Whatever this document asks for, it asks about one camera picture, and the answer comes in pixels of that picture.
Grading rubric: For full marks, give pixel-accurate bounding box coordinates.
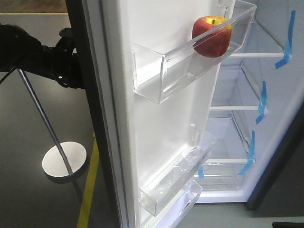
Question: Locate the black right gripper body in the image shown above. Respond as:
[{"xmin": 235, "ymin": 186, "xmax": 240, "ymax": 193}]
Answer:
[{"xmin": 272, "ymin": 221, "xmax": 304, "ymax": 228}]

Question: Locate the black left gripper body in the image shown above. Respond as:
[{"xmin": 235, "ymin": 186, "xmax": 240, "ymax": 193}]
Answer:
[{"xmin": 52, "ymin": 28, "xmax": 85, "ymax": 89}]

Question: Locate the red yellow apple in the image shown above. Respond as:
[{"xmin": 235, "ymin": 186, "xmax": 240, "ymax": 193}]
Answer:
[{"xmin": 192, "ymin": 16, "xmax": 233, "ymax": 58}]

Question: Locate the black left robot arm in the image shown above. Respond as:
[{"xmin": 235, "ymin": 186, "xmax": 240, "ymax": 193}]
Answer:
[{"xmin": 0, "ymin": 24, "xmax": 85, "ymax": 89}]

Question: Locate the dark grey fridge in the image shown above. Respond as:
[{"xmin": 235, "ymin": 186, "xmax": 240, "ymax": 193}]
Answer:
[{"xmin": 65, "ymin": 0, "xmax": 304, "ymax": 228}]

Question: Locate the metal stand with round base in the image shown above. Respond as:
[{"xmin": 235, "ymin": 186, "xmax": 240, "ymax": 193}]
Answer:
[{"xmin": 18, "ymin": 69, "xmax": 87, "ymax": 178}]

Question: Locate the lower clear door bin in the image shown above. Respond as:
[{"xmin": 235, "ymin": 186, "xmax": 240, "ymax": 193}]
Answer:
[{"xmin": 142, "ymin": 179, "xmax": 203, "ymax": 228}]

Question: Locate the clear door bin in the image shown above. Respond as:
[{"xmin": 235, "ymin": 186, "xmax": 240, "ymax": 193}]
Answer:
[
  {"xmin": 138, "ymin": 124, "xmax": 217, "ymax": 216},
  {"xmin": 142, "ymin": 179, "xmax": 203, "ymax": 228},
  {"xmin": 130, "ymin": 0, "xmax": 256, "ymax": 104}
]

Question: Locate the upper clear door bin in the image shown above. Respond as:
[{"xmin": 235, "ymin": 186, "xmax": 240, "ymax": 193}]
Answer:
[{"xmin": 130, "ymin": 0, "xmax": 256, "ymax": 104}]

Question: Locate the middle clear door bin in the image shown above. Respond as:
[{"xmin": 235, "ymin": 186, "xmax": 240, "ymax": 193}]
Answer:
[{"xmin": 138, "ymin": 124, "xmax": 217, "ymax": 216}]

